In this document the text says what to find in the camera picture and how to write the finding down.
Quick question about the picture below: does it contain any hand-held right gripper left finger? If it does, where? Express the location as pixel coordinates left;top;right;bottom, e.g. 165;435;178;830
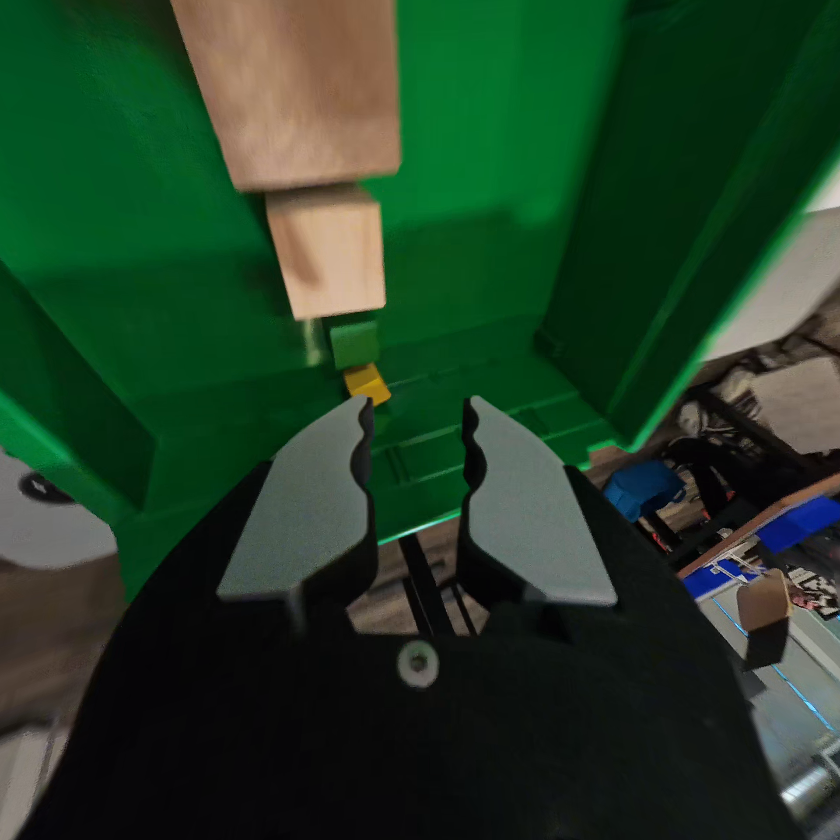
217;395;379;608

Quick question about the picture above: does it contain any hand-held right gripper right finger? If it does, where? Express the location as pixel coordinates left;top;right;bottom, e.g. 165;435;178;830
456;395;618;608

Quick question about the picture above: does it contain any yellow cube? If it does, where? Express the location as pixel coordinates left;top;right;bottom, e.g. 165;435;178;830
343;363;392;404

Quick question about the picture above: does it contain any green cube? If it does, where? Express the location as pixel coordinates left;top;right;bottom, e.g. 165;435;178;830
328;319;382;370

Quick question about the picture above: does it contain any medium wooden cube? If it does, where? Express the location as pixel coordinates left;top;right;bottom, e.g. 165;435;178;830
266;184;387;321

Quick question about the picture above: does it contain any green plastic bin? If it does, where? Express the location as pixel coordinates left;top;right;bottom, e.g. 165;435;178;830
0;0;840;599

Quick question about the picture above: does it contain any large wooden cube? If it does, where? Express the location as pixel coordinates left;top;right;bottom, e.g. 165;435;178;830
169;0;403;193

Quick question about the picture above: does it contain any blue bag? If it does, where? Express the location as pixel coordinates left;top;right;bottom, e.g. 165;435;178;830
604;459;686;522

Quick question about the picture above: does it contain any small cardboard piece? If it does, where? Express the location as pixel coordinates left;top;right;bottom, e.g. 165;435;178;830
736;570;794;634

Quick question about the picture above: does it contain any black metal desk frame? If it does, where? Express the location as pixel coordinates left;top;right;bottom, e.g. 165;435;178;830
399;535;476;637

